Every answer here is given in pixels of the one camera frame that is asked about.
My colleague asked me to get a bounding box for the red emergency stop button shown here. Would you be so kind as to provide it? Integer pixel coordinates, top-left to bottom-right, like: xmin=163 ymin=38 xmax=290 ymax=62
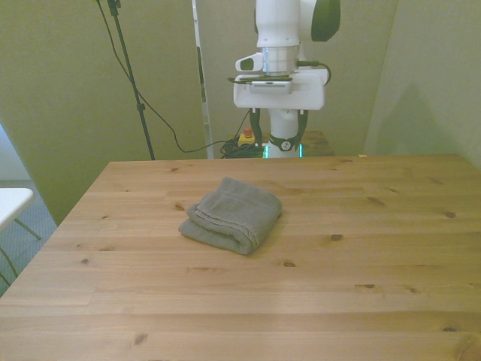
xmin=237 ymin=126 xmax=259 ymax=148

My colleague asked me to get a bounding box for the white door frame strip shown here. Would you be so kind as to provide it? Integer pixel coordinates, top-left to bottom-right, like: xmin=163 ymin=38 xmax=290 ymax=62
xmin=191 ymin=0 xmax=215 ymax=159

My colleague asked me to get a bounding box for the coiled dark cable bundle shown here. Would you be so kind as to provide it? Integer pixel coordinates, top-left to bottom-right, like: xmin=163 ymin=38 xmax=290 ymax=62
xmin=219 ymin=138 xmax=266 ymax=160

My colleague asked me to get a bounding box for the black tripod camera stand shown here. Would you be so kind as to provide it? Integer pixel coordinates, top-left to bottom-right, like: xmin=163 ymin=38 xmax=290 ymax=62
xmin=106 ymin=0 xmax=156 ymax=162

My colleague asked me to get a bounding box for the white folding side table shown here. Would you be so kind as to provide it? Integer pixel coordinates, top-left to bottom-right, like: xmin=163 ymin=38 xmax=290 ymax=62
xmin=0 ymin=187 xmax=43 ymax=289

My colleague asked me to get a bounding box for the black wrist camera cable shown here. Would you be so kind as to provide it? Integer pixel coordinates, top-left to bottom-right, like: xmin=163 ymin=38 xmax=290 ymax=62
xmin=226 ymin=59 xmax=333 ymax=137

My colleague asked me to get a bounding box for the grey terry towel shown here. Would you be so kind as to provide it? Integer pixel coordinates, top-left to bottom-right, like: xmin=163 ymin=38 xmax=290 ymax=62
xmin=177 ymin=176 xmax=284 ymax=256

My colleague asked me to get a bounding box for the black stand camera cable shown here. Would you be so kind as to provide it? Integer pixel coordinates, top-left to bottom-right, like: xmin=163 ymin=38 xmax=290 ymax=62
xmin=94 ymin=0 xmax=231 ymax=154

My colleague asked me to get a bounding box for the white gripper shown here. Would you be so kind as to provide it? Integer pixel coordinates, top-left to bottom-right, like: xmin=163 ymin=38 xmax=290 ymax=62
xmin=232 ymin=69 xmax=326 ymax=149

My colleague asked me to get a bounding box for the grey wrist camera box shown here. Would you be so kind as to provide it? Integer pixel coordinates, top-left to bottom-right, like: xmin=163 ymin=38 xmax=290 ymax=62
xmin=250 ymin=80 xmax=295 ymax=96

